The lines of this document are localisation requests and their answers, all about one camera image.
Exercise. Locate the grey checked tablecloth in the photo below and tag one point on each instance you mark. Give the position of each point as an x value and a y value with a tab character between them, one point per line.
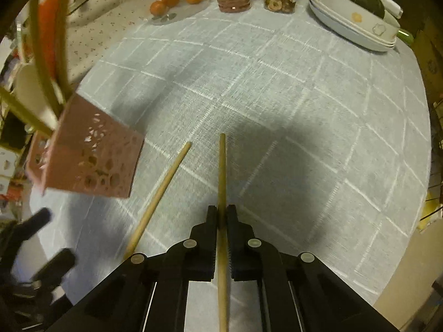
277	110

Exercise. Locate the white printed oval dish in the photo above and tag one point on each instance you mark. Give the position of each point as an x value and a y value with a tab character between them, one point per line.
360	24

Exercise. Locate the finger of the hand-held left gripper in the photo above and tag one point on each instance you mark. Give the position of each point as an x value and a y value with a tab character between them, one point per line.
57	266
38	223

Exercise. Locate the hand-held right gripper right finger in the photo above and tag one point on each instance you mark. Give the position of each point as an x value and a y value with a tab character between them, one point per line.
233	256

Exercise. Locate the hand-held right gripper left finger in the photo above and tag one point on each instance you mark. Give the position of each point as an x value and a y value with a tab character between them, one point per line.
208	256

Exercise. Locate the white floral cloth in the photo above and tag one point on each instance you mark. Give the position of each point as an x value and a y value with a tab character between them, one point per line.
103	31

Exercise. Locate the orange utensil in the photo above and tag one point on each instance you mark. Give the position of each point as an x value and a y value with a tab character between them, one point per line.
48	31

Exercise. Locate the cardboard box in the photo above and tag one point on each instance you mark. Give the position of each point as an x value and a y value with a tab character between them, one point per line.
432	58

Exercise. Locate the pink perforated utensil holder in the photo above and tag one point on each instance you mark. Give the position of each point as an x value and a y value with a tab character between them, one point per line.
93	152

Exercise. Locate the white spoon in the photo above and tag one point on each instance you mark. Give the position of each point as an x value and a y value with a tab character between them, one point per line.
31	90

